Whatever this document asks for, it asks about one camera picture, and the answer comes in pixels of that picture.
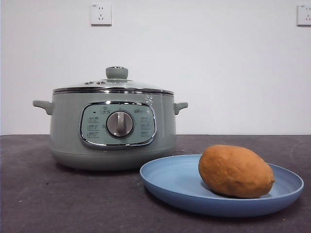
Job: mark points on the glass lid with green knob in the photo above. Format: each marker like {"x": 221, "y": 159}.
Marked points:
{"x": 116, "y": 72}

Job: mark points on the brown potato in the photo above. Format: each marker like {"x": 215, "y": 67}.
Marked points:
{"x": 235, "y": 171}

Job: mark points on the blue round plate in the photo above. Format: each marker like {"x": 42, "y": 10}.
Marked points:
{"x": 170, "y": 179}

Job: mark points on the pale green electric steamer pot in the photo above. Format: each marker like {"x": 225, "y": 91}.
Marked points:
{"x": 65, "y": 126}

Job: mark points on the white wall socket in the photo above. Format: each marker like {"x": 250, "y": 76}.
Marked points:
{"x": 101, "y": 14}
{"x": 305, "y": 15}

